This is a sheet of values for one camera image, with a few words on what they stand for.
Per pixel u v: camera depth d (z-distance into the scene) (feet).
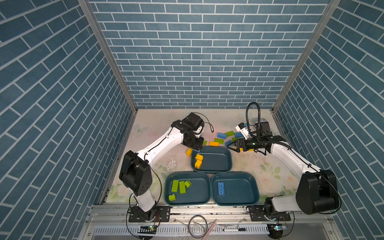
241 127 2.53
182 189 2.65
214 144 3.28
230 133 3.48
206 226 2.30
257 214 2.41
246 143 2.42
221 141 3.34
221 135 3.34
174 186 2.70
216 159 3.06
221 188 2.67
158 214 2.37
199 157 3.00
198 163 2.86
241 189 2.72
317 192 1.37
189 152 3.06
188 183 2.65
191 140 2.24
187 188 2.65
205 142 3.33
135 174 1.45
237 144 2.38
